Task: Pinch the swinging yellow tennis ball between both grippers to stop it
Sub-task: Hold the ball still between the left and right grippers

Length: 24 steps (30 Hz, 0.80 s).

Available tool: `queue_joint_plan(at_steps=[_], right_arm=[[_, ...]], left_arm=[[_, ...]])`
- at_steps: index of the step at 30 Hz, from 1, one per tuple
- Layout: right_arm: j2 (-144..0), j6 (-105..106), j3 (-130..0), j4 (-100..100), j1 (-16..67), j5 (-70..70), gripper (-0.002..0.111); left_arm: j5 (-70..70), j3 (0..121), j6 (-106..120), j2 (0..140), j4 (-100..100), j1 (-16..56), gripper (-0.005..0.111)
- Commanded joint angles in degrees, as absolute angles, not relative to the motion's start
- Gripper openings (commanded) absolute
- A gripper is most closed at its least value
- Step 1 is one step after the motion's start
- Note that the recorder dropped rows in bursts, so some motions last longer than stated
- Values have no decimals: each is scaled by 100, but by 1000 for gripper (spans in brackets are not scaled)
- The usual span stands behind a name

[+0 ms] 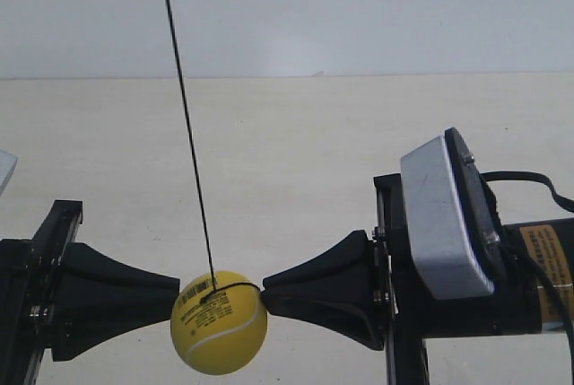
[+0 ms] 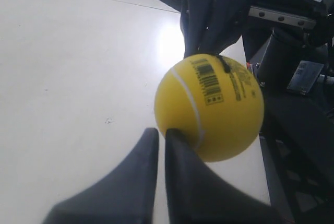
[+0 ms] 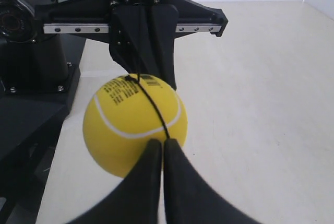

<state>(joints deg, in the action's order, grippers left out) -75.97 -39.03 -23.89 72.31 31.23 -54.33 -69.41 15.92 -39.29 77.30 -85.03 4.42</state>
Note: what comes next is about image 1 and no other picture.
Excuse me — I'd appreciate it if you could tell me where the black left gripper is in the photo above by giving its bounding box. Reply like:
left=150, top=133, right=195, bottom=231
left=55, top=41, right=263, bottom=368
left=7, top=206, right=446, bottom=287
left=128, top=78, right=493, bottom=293
left=1, top=200, right=180, bottom=384

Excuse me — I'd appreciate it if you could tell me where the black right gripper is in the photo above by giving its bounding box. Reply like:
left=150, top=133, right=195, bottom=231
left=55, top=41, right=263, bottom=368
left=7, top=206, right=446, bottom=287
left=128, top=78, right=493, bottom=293
left=261, top=173, right=541, bottom=384

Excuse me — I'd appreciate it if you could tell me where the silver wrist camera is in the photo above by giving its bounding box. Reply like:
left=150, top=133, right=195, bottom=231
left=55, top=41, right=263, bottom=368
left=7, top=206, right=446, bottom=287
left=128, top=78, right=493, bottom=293
left=0, top=150, right=18, bottom=195
left=400, top=127, right=506, bottom=301

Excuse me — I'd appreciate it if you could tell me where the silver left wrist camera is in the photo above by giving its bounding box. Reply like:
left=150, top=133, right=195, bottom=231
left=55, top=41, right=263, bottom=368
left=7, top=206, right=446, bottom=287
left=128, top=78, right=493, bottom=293
left=0, top=150, right=18, bottom=195

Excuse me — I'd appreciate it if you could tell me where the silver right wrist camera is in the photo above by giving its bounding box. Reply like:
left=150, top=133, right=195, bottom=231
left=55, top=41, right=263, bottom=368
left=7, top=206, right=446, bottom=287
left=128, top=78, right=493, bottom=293
left=400, top=127, right=506, bottom=301

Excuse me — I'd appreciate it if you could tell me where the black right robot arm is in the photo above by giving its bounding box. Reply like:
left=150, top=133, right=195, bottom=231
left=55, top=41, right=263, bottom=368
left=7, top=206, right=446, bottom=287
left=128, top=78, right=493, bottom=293
left=261, top=174, right=573, bottom=384

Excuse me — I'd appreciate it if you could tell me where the yellow tennis ball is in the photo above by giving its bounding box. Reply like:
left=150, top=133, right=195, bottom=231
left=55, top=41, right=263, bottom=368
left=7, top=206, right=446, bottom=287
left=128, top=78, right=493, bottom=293
left=170, top=270, right=267, bottom=376

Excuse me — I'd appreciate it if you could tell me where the black hanging string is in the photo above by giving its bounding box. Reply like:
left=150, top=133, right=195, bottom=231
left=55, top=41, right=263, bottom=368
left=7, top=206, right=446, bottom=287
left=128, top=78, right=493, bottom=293
left=157, top=0, right=260, bottom=304

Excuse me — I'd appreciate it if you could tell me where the black camera cable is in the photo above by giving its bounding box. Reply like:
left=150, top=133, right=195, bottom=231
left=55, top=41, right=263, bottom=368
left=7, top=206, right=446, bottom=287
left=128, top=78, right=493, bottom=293
left=478, top=171, right=574, bottom=337

